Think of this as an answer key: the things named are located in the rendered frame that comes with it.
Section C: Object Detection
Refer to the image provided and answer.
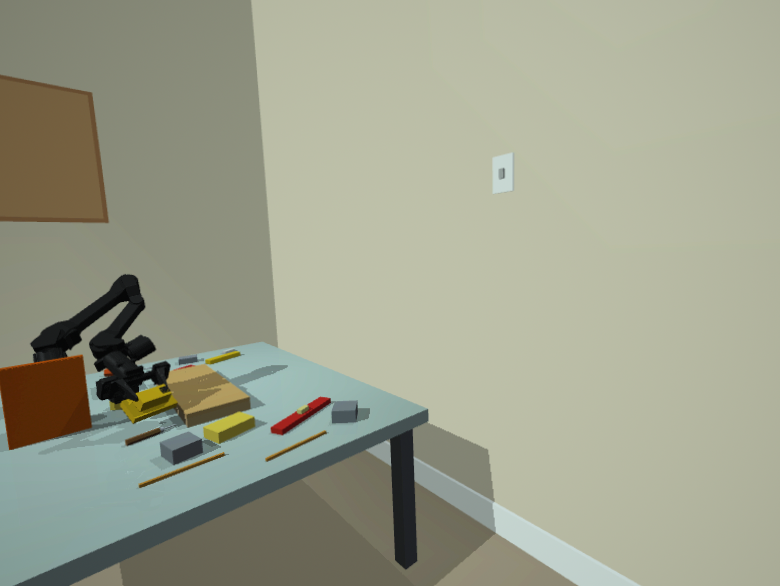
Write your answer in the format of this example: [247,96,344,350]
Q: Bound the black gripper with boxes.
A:
[96,358,171,401]

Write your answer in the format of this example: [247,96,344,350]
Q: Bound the orange-handled awl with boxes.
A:
[104,368,152,377]

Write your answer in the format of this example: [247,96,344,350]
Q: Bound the orange thin rod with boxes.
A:
[138,452,225,488]
[265,430,327,462]

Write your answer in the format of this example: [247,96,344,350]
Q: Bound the brown-handled awl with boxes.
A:
[125,425,174,446]

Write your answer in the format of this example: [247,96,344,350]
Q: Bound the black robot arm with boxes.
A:
[30,274,156,373]

